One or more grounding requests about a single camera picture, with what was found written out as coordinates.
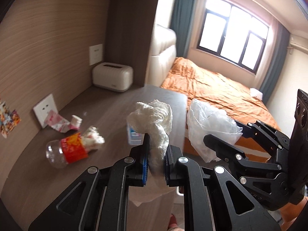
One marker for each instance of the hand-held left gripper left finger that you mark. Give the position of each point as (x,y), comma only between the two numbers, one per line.
(144,168)

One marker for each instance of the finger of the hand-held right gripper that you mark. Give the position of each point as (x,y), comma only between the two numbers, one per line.
(226,149)
(264,132)

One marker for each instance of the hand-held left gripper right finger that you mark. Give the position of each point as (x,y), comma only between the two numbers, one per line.
(168,168)

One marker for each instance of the clear plastic bag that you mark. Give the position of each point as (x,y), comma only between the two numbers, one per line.
(207,122)

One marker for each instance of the white cloth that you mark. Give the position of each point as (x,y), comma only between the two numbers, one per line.
(154,120)

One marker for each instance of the person's right forearm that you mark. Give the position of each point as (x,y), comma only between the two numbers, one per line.
(294,217)

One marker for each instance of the small blue and white packet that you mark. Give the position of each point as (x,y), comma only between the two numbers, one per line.
(133,136)

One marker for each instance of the white pillow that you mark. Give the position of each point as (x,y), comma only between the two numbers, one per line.
(256,93)

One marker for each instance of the person's foot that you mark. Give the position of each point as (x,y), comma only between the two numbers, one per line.
(172,223)

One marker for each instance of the crumpled white plastic bag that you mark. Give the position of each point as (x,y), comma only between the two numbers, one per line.
(93,137)

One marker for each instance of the bed with orange sheet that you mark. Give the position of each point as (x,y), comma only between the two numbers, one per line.
(216,84)

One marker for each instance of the grey blue curtain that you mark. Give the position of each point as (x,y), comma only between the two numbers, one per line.
(185,16)
(276,62)

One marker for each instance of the plastic bottle with orange label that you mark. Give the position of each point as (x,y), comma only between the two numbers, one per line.
(67,151)

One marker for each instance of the pink and white wrapper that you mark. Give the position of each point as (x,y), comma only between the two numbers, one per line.
(61,124)

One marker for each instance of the cream tissue box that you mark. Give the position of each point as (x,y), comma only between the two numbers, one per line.
(113,77)

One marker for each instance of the dark framed window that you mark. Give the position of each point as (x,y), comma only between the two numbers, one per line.
(231,28)

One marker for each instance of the cream padded headboard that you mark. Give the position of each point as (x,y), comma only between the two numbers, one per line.
(163,50)

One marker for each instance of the cluster of cartoon stickers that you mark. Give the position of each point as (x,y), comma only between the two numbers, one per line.
(8,121)

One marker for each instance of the white wall socket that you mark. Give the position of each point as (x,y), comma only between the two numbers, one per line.
(44,108)
(96,54)

